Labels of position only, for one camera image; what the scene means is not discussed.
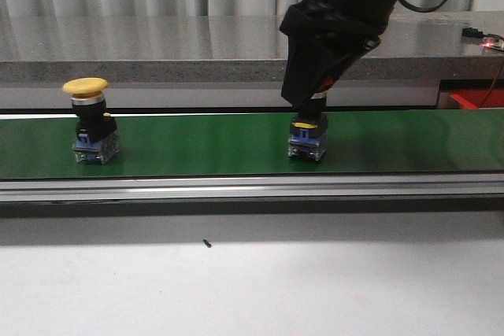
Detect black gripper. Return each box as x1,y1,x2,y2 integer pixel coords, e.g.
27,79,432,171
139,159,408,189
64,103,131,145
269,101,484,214
280,0,386,109

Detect red push button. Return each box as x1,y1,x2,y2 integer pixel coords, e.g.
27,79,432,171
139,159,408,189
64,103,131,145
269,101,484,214
287,76,339,163

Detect yellow push button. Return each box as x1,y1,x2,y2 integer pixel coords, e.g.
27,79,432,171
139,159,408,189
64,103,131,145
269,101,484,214
62,77,120,164

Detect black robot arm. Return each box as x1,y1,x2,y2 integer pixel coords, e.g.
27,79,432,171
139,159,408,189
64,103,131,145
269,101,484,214
280,0,438,113

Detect red plastic tray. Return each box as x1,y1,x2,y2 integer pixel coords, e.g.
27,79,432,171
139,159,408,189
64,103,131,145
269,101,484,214
450,89,503,109

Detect grey stone counter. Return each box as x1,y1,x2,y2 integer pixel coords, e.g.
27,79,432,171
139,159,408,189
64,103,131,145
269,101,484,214
1,12,503,112

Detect green conveyor belt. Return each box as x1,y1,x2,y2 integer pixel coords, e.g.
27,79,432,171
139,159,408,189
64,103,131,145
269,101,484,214
1,109,503,204

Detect small sensor circuit board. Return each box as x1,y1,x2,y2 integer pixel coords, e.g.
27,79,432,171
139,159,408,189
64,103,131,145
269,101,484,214
461,27,503,51

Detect red black sensor wire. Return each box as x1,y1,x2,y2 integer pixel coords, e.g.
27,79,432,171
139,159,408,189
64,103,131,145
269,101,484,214
478,61,504,109

